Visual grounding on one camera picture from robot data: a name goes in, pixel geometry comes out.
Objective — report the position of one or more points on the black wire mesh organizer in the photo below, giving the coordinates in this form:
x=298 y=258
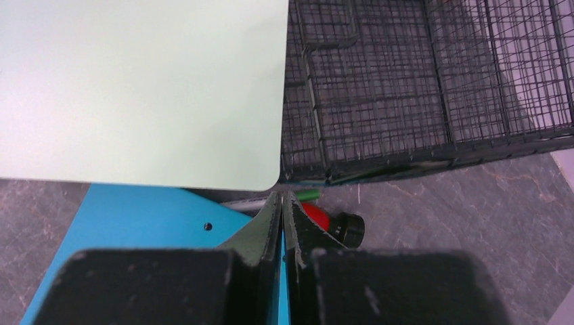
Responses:
x=382 y=90

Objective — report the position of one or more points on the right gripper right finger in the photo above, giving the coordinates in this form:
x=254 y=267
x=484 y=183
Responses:
x=329 y=283

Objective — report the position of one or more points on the green white marker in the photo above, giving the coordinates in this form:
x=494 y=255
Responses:
x=252 y=204

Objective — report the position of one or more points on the red black round stamp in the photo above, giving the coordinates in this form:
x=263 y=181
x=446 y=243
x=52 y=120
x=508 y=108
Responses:
x=347 y=228

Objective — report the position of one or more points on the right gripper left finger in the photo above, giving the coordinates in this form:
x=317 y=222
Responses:
x=237 y=282

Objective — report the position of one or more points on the light green clipboard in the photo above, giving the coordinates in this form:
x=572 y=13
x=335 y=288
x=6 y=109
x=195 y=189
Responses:
x=164 y=93

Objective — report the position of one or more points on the teal blue clipboard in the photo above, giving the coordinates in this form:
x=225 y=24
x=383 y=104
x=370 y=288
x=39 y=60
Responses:
x=144 y=217

